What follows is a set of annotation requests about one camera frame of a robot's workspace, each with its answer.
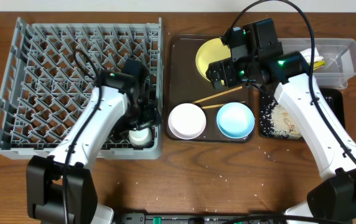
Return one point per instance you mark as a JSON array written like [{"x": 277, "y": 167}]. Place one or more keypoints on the yellow plate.
[{"x": 211, "y": 51}]

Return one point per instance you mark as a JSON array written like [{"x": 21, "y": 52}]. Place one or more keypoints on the pink bowl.
[{"x": 187, "y": 121}]

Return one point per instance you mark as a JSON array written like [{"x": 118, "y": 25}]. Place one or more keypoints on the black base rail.
[{"x": 173, "y": 218}]

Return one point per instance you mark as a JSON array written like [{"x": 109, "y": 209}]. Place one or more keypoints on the light blue bowl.
[{"x": 235, "y": 120}]

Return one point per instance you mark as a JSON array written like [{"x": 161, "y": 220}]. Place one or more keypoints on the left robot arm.
[{"x": 60, "y": 187}]

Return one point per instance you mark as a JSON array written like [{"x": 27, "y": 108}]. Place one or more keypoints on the brown serving tray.
[{"x": 185, "y": 85}]

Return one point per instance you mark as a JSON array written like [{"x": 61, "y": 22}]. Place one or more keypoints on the grey dish rack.
[{"x": 43, "y": 92}]

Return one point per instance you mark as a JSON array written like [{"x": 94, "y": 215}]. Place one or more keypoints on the black waste tray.
[{"x": 333, "y": 98}]

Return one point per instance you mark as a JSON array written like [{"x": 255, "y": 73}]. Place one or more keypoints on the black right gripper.
[{"x": 228, "y": 68}]

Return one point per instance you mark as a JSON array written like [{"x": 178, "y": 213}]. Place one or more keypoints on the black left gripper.
[{"x": 145, "y": 116}]

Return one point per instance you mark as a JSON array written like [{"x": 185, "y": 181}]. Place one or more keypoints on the wooden chopstick upper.
[{"x": 217, "y": 95}]

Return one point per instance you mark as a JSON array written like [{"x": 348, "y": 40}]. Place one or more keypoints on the green chopstick wrapper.
[{"x": 319, "y": 64}]

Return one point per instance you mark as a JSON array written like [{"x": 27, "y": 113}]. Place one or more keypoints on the wooden chopstick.
[
  {"x": 218, "y": 105},
  {"x": 217, "y": 95}
]

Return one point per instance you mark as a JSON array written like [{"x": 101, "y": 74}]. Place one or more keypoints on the wooden chopstick lower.
[{"x": 218, "y": 105}]

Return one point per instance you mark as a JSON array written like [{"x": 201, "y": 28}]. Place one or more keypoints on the clear plastic bin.
[{"x": 340, "y": 62}]

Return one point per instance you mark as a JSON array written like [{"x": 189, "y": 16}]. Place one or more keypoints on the cream plastic cup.
[{"x": 140, "y": 138}]

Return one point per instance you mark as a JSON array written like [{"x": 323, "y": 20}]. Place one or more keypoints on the rice leftovers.
[{"x": 275, "y": 121}]

